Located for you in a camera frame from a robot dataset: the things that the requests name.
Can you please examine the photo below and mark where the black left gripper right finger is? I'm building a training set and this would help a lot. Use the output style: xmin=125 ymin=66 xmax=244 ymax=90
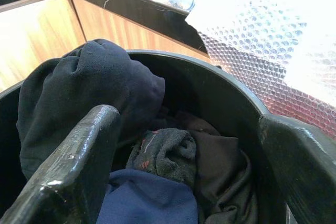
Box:
xmin=258 ymin=114 xmax=336 ymax=224

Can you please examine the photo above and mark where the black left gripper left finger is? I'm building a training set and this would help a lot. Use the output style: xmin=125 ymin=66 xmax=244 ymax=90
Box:
xmin=0 ymin=104 xmax=121 ymax=224

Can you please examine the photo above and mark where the navy garment with orange trim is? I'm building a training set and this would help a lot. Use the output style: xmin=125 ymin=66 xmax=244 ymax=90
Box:
xmin=96 ymin=168 xmax=202 ymax=224

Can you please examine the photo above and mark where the black garment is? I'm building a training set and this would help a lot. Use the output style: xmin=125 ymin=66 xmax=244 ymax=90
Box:
xmin=16 ymin=38 xmax=166 ymax=182

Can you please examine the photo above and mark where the dark brown garment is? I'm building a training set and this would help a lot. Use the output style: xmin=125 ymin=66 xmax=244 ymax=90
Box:
xmin=157 ymin=111 xmax=259 ymax=224

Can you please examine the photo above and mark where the dark grey towel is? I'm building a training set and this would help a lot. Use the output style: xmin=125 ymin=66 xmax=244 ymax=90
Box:
xmin=125 ymin=127 xmax=197 ymax=187

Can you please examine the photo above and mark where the black round laundry bucket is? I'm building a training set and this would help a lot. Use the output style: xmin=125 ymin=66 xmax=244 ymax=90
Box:
xmin=0 ymin=49 xmax=289 ymax=224

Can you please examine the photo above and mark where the clear bubble wrap sheet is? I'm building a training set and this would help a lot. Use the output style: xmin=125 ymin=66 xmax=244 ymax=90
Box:
xmin=185 ymin=0 xmax=336 ymax=140

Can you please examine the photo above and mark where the black marble skirting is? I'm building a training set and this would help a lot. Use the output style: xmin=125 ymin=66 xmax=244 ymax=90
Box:
xmin=0 ymin=0 xmax=211 ymax=57

